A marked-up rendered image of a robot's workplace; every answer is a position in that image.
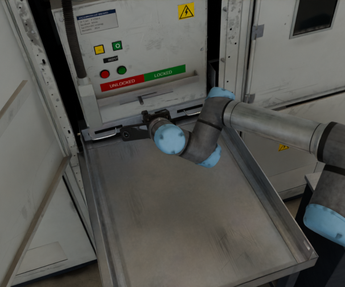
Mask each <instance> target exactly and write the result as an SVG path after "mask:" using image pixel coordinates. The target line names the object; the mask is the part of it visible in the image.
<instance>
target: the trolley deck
mask: <svg viewBox="0 0 345 287"><path fill-rule="evenodd" d="M217 144H218V145H220V146H221V153H220V154H221V156H220V159H219V161H218V162H217V164H216V165H215V166H214V167H211V168H206V167H203V166H201V165H196V164H195V163H193V162H191V161H189V160H186V159H184V158H182V157H179V156H177V155H174V154H166V153H164V152H162V151H160V150H159V149H158V148H157V146H156V144H155V142H154V141H153V140H152V139H149V138H146V139H141V140H134V141H123V142H119V143H114V144H112V145H108V146H104V147H100V148H97V149H95V154H96V159H97V163H98V168H99V171H100V175H101V180H102V185H103V188H104V192H105V196H106V201H107V204H108V208H109V213H110V218H111V221H112V225H113V230H114V234H115V237H116V242H117V246H118V251H119V254H120V259H121V263H122V267H123V271H124V275H125V280H126V284H127V287H257V286H259V285H262V284H265V283H267V282H271V281H273V280H276V279H279V278H281V277H285V276H287V275H290V274H293V273H295V272H299V271H300V270H304V269H307V268H309V267H313V266H314V265H315V263H316V261H317V259H318V257H319V256H318V255H317V253H316V251H315V250H313V252H312V254H311V257H310V260H309V261H306V262H304V263H300V264H298V263H297V262H296V260H295V258H294V256H293V255H292V253H291V251H290V250H289V248H288V246H287V245H286V243H285V242H284V240H283V238H282V236H281V235H280V233H279V232H278V230H277V228H276V226H275V225H274V223H273V222H272V220H271V218H270V217H269V215H268V213H267V212H266V210H265V209H264V206H263V205H262V203H261V202H260V200H259V198H258V197H257V195H256V193H255V192H254V190H253V189H252V187H251V185H250V184H249V182H248V180H247V179H246V177H245V175H244V173H243V172H242V170H241V168H240V167H239V165H238V164H237V162H236V160H235V159H234V157H233V155H232V154H231V152H230V151H229V149H228V147H227V145H226V144H225V142H224V140H223V139H222V137H221V135H219V138H218V140H217ZM77 157H78V160H79V166H80V172H81V178H82V181H83V187H84V193H85V198H86V203H87V208H88V213H89V220H90V223H91V229H92V235H93V241H94V244H95V250H96V256H97V261H98V267H99V271H100V276H101V282H102V287H112V283H111V279H110V274H109V269H108V264H107V260H106V255H105V250H104V245H103V242H102V236H101V231H100V226H99V222H98V217H97V212H96V207H95V202H94V198H93V193H92V188H91V183H90V179H89V174H88V169H87V164H86V160H85V155H84V152H82V153H77Z"/></svg>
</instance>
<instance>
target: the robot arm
mask: <svg viewBox="0 0 345 287"><path fill-rule="evenodd" d="M164 110H166V111H165V112H162V111H164ZM141 118H142V123H140V124H134V125H126V126H123V127H122V128H121V129H120V133H121V137H122V140H123V141H134V140H141V139H146V138H149V139H152V140H153V141H154V142H155V144H156V146H157V148H158V149H159V150H160V151H162V152H164V153H166V154H174V155H177V156H179V157H182V158H184V159H186V160H189V161H191V162H193V163H195V164H196V165H201V166H203V167H206V168H211V167H214V166H215V165H216V164H217V162H218V161H219V159H220V156H221V154H220V153H221V146H220V145H218V144H217V140H218V138H219V135H220V133H221V131H222V128H223V126H227V127H229V128H232V129H236V130H239V131H241V132H244V133H248V134H251V135H254V136H257V137H260V138H263V139H266V140H269V141H272V142H276V143H278V144H281V145H285V146H288V147H291V148H293V149H297V150H300V151H304V152H306V153H309V154H312V155H315V158H316V160H317V161H319V162H323V163H325V166H324V168H323V170H322V173H321V175H320V178H319V180H318V183H317V185H316V187H315V190H314V192H313V195H312V197H311V199H310V202H309V204H308V205H307V206H306V212H305V215H304V217H303V222H304V224H305V226H306V227H308V228H309V229H311V230H312V231H314V232H316V233H318V234H320V235H321V236H323V237H325V238H327V239H329V240H331V241H333V242H335V243H337V244H340V245H342V246H344V247H345V125H344V124H340V123H337V122H333V121H330V122H328V123H326V124H323V123H320V122H315V121H312V120H307V119H305V118H300V117H297V116H292V115H289V114H286V113H281V112H278V111H275V110H270V109H266V108H262V107H260V106H255V105H251V104H247V103H244V102H241V101H236V100H235V95H234V94H233V93H232V92H230V91H228V90H226V89H223V88H220V87H213V88H211V90H210V92H209V94H208V96H207V98H206V99H205V103H204V105H203V107H202V110H201V112H200V115H199V117H198V119H197V122H196V124H195V126H194V129H193V131H192V132H189V131H188V130H184V129H182V128H180V127H178V126H176V123H175V119H171V116H170V112H169V110H167V109H162V110H159V111H156V112H154V113H150V114H148V112H147V110H144V111H142V112H141Z"/></svg>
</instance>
